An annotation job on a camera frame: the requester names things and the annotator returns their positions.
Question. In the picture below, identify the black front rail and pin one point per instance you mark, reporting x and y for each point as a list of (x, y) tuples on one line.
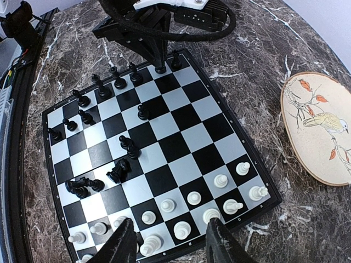
[(22, 83)]

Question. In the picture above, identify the white bishop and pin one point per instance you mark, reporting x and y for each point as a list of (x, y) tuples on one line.
[(209, 214)]

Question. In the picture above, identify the white knight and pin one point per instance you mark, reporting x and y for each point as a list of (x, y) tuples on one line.
[(231, 206)]

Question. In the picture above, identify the white queen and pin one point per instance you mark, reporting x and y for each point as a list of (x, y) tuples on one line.
[(182, 230)]

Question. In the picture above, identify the fallen black knight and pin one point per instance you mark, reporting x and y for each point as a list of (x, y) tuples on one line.
[(119, 171)]

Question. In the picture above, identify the black queen standing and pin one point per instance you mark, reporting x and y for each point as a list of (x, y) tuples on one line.
[(103, 91)]

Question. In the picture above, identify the white king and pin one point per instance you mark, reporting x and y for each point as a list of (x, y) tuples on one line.
[(151, 244)]

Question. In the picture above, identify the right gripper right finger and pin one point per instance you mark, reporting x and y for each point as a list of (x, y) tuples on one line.
[(221, 246)]

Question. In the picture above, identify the white rook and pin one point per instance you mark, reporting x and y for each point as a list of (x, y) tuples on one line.
[(256, 193)]

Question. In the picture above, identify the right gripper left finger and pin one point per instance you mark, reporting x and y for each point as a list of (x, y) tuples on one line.
[(120, 247)]

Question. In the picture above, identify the white slotted cable duct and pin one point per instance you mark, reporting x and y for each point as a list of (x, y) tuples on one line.
[(6, 108)]

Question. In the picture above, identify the black bishop standing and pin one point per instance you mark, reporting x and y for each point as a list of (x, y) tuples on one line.
[(82, 100)]

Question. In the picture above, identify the black king standing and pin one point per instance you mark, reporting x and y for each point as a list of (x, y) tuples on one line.
[(120, 83)]

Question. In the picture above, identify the ceramic bird plate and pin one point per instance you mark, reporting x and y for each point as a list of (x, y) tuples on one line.
[(316, 114)]

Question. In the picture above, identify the white pawn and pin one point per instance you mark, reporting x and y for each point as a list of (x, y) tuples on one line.
[(99, 228), (119, 221), (220, 181), (78, 237), (168, 205), (148, 217), (194, 198), (243, 168)]

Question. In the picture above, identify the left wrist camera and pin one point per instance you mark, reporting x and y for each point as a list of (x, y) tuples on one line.
[(206, 15)]

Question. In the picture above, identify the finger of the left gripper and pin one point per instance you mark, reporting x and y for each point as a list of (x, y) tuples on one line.
[(159, 53)]

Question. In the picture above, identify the black and grey chessboard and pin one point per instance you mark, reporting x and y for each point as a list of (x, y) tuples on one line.
[(191, 136)]

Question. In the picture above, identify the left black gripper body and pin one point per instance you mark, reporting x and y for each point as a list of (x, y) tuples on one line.
[(134, 39)]

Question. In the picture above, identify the black chess piece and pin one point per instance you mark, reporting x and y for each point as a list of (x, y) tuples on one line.
[(176, 63)]

